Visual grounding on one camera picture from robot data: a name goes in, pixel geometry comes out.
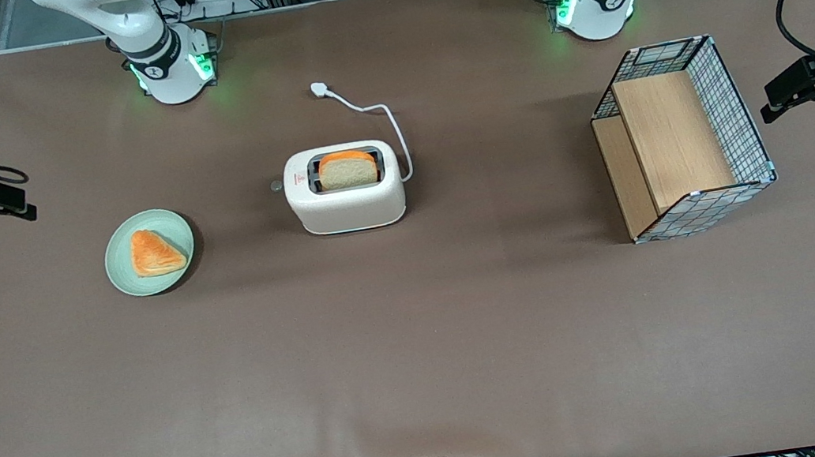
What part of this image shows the brown table mat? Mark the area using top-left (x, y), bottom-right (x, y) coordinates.
top-left (0, 0), bottom-right (815, 457)

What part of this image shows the white toaster power cord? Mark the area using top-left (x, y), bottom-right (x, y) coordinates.
top-left (310, 71), bottom-right (415, 193)

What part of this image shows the triangular orange toast piece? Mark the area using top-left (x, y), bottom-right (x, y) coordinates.
top-left (128, 224), bottom-right (190, 280)

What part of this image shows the black wire basket with liner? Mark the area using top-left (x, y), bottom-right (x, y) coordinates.
top-left (581, 28), bottom-right (784, 248)

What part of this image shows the cream white toaster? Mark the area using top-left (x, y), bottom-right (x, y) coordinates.
top-left (265, 136), bottom-right (410, 242)

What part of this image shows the pale green round plate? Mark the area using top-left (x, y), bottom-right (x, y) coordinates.
top-left (98, 204), bottom-right (201, 302)

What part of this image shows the bread slice with orange crust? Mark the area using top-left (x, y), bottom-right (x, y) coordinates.
top-left (317, 147), bottom-right (381, 192)

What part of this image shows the light wooden shelf board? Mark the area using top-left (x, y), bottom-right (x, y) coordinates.
top-left (587, 65), bottom-right (743, 243)

